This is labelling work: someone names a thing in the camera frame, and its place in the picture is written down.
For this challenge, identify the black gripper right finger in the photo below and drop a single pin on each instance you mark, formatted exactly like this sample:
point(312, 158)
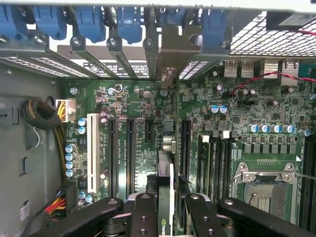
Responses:
point(203, 217)

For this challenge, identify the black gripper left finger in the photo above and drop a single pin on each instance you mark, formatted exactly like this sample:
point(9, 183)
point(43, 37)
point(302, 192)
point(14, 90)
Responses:
point(144, 217)

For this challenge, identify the long black expansion slot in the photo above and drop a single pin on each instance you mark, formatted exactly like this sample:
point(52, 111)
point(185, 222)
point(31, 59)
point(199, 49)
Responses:
point(185, 148)
point(113, 158)
point(130, 158)

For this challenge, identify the CPU socket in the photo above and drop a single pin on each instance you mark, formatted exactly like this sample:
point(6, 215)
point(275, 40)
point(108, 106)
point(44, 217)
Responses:
point(266, 195)

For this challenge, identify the black power connector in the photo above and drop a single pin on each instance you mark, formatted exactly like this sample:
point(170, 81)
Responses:
point(70, 197)

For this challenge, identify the white expansion slot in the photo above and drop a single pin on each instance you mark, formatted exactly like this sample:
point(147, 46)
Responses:
point(93, 153)

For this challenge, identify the short black expansion slot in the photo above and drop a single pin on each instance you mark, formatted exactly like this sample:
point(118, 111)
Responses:
point(149, 130)

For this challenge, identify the silver socket locking lever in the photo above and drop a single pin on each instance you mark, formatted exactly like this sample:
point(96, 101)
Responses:
point(306, 176)

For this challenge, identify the green Dell motherboard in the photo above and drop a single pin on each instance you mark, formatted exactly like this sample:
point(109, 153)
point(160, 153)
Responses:
point(138, 103)

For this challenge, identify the white case sticker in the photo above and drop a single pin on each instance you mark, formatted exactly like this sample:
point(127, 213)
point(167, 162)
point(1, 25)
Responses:
point(24, 209)

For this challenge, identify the silver open PC case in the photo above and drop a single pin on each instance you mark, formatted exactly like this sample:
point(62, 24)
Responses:
point(29, 160)

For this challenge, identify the white motherboard power connector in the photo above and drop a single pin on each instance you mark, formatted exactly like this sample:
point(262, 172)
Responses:
point(70, 111)

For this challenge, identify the metal slot cover plate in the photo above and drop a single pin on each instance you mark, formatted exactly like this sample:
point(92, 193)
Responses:
point(197, 69)
point(123, 64)
point(98, 64)
point(151, 61)
point(24, 64)
point(61, 66)

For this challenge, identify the silver rear port block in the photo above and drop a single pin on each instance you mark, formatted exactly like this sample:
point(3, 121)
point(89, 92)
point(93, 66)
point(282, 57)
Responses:
point(230, 69)
point(272, 69)
point(289, 67)
point(247, 69)

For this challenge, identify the teal rear port connector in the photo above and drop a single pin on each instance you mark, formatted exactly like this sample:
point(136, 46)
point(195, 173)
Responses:
point(307, 70)

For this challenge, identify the blue slot retention clip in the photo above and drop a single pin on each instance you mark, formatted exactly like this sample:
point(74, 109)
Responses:
point(129, 24)
point(90, 23)
point(49, 22)
point(12, 22)
point(172, 16)
point(214, 27)

